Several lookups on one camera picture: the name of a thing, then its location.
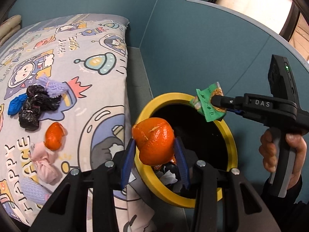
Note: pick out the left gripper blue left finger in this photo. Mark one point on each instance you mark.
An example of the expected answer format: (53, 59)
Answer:
(127, 162)

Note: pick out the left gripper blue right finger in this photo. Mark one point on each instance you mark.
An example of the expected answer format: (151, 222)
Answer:
(180, 155)

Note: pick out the large orange peel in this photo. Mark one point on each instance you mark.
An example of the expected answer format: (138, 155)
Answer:
(154, 138)

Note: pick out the green snack wrapper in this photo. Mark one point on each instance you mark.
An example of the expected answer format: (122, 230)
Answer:
(202, 103)

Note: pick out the small orange peel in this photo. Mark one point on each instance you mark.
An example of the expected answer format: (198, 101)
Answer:
(54, 136)

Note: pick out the pink cloth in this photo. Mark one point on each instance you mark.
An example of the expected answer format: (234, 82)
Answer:
(44, 159)

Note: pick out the purple foam net with band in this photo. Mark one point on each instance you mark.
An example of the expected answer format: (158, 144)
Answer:
(53, 88)

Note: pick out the purple foam net sleeve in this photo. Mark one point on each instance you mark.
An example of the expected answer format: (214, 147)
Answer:
(34, 191)

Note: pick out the right forearm black sleeve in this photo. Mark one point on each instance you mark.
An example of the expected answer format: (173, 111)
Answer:
(273, 201)

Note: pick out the yellow rimmed black trash bin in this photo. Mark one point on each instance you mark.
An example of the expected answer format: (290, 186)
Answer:
(211, 141)

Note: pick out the right hand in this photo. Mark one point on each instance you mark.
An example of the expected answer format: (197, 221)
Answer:
(269, 152)

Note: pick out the white crumpled tissue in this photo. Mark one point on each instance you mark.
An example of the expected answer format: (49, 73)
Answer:
(170, 181)

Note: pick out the cartoon space print bed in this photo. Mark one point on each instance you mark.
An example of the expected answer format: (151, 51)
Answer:
(87, 52)

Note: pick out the window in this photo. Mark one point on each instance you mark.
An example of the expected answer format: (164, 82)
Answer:
(281, 16)

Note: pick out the crumpled black plastic bag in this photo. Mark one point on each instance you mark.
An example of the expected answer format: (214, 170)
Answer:
(37, 102)

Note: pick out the blue crumpled glove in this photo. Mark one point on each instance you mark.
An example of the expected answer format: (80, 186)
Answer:
(16, 104)

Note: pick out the beige folded pillow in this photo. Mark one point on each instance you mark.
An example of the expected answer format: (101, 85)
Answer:
(9, 28)

